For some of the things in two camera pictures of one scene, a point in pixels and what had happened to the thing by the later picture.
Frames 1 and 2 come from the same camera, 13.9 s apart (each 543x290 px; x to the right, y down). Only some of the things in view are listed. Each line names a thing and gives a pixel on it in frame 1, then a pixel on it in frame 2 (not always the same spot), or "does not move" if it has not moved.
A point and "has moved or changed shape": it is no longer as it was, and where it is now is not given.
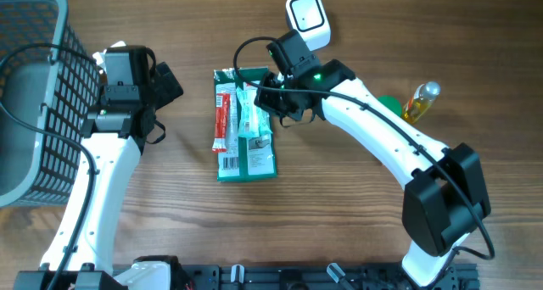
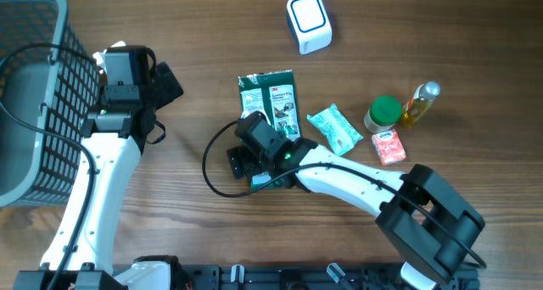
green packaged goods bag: [249, 158] has moved or changed shape
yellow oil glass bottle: [426, 94] does not move
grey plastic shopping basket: [50, 86] does not move
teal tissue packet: [253, 120] → [338, 130]
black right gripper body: [279, 104] → [251, 164]
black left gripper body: [154, 93] does not move
